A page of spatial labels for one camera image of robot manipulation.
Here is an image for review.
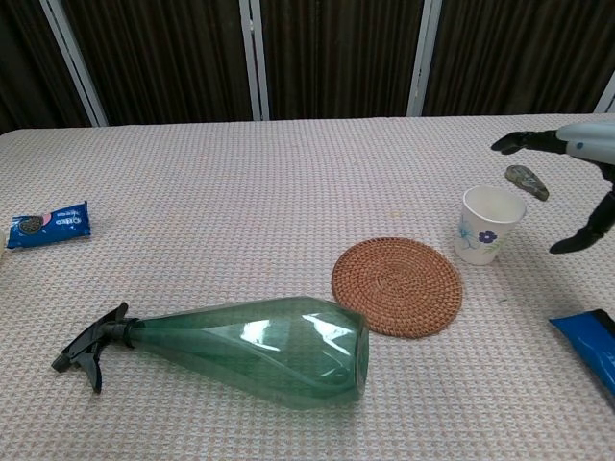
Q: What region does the small green grey stone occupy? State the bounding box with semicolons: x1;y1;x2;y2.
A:
504;164;551;202

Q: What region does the white partition frame post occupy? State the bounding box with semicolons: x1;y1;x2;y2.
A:
406;0;443;117
238;0;271;122
39;0;109;128
594;71;615;115

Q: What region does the blue Oreo cookie packet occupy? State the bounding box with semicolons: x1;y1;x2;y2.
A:
5;200;91;250

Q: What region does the white floral paper cup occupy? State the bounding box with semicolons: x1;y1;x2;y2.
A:
453;185;528;267

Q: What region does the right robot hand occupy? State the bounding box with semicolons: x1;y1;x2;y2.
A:
490;119;615;255

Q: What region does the blue snack bag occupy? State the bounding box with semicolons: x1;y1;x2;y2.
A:
548;309;615;401

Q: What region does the brown woven rattan coaster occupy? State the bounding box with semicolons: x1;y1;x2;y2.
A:
331;236;464;340

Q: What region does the patterned woven tablecloth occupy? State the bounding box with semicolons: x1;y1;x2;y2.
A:
0;113;615;461

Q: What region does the green plastic spray bottle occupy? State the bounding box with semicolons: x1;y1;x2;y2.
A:
51;296;371;411

